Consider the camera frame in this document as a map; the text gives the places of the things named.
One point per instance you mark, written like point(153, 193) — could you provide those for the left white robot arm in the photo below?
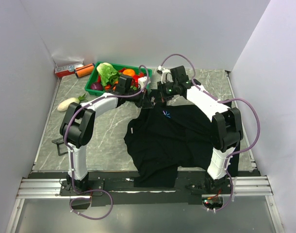
point(78, 124)

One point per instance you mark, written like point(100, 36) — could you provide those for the purple toy onion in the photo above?
point(96, 86)

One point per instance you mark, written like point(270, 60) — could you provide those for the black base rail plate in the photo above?
point(192, 187)

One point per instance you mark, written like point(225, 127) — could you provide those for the green toy lettuce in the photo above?
point(108, 74)

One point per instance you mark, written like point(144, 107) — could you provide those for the orange toy fruit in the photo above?
point(129, 72)

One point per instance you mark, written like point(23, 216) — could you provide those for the wrist white camera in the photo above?
point(142, 81)
point(163, 72)

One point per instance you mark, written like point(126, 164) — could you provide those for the red white box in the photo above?
point(67, 69)

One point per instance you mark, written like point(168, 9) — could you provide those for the black t-shirt garment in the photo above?
point(166, 137)

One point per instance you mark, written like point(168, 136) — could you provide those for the orange cylinder can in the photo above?
point(84, 70)

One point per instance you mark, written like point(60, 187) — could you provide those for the small black stand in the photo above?
point(61, 148)

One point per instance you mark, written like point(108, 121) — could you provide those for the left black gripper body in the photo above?
point(138, 99)

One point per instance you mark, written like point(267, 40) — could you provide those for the white toy radish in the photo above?
point(63, 106)

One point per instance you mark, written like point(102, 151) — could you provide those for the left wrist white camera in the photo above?
point(142, 81)

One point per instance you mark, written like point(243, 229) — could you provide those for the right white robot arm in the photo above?
point(226, 129)

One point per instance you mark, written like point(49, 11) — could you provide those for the red toy bell pepper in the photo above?
point(135, 80)

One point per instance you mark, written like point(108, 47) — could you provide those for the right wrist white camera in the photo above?
point(163, 72)

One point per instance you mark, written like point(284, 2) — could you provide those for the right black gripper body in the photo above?
point(167, 90)

